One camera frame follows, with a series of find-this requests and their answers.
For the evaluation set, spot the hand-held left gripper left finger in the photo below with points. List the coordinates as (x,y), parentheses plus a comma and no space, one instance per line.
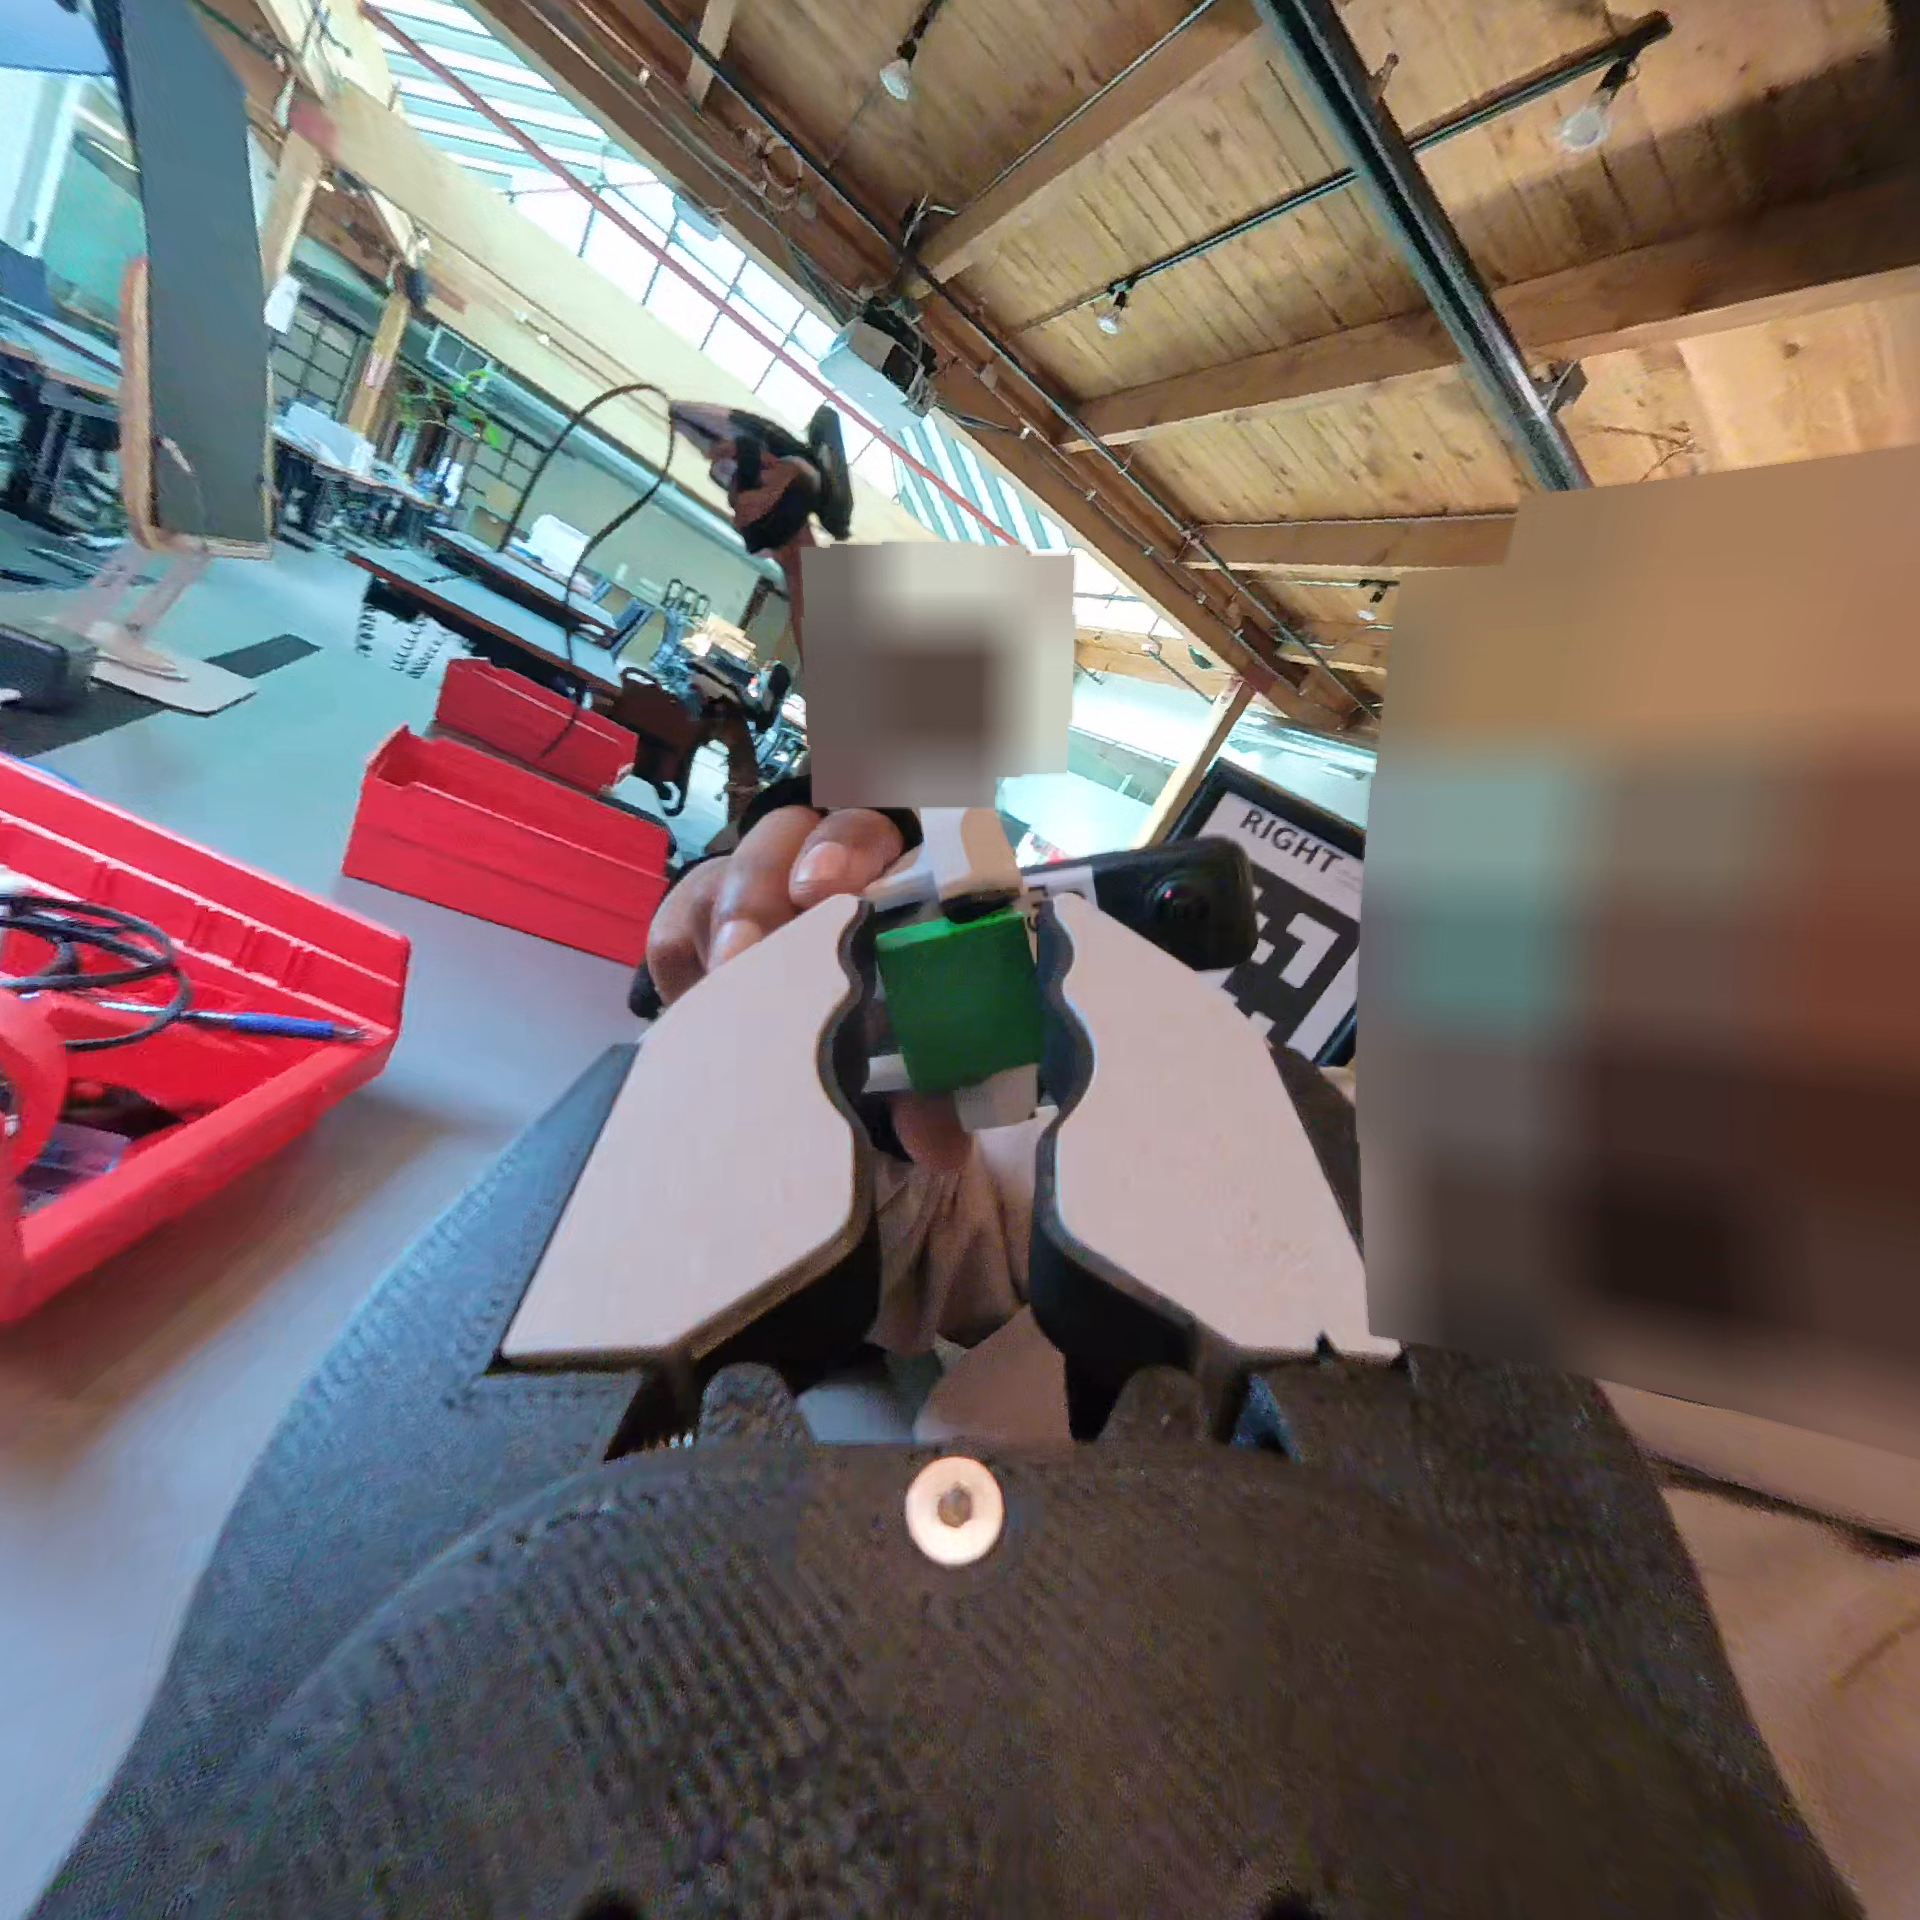
(705,1170)

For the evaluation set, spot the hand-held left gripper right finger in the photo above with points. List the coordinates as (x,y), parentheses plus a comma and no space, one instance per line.
(1185,1170)

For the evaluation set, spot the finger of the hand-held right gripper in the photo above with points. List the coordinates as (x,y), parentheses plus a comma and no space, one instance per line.
(968,855)
(1001,1106)

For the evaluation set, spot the green block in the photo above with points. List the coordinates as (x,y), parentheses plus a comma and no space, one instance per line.
(960,998)

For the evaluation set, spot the person's right hand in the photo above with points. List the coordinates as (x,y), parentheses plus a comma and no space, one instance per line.
(765,886)

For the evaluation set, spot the blue pen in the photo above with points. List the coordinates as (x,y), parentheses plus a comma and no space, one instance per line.
(271,1028)

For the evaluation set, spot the large red plastic bin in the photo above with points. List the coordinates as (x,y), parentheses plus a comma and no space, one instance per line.
(210,1185)

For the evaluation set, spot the dark work table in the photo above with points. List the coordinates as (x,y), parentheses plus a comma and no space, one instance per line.
(480,578)

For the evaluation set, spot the red tape roll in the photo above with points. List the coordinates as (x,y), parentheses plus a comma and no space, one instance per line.
(30,1072)

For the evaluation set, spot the green potted plant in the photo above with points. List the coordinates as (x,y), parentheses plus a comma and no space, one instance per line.
(450,405)

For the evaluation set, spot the black ceiling beam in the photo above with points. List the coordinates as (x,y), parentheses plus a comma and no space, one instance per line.
(1425,241)

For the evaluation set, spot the small black box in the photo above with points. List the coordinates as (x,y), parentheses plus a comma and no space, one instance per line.
(38,671)

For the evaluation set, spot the person's beige hoodie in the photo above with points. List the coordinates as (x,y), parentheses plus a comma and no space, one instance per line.
(1845,1725)

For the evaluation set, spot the dark grey standing panel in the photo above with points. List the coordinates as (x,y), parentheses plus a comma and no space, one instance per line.
(189,301)

